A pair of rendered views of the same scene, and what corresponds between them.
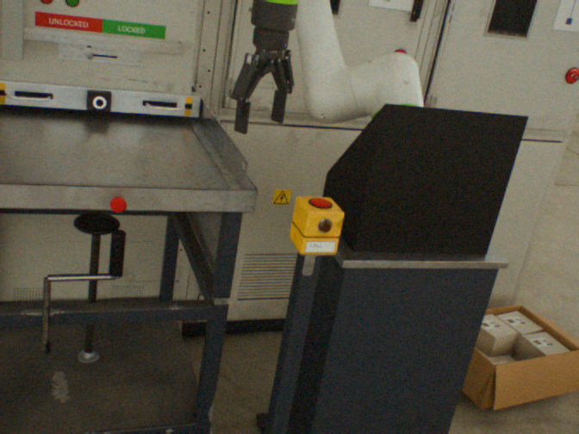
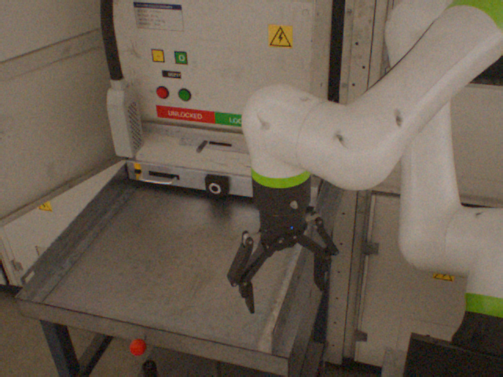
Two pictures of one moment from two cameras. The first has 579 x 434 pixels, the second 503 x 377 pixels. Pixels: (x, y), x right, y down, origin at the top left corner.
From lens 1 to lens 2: 1.03 m
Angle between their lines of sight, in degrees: 37
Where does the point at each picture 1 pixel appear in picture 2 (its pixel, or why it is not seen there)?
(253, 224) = (410, 292)
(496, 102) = not seen: outside the picture
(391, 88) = (490, 268)
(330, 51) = (430, 186)
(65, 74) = (188, 159)
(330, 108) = (419, 261)
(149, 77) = not seen: hidden behind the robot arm
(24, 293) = not seen: hidden behind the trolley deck
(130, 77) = (246, 163)
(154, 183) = (183, 326)
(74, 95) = (196, 177)
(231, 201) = (259, 361)
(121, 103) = (238, 188)
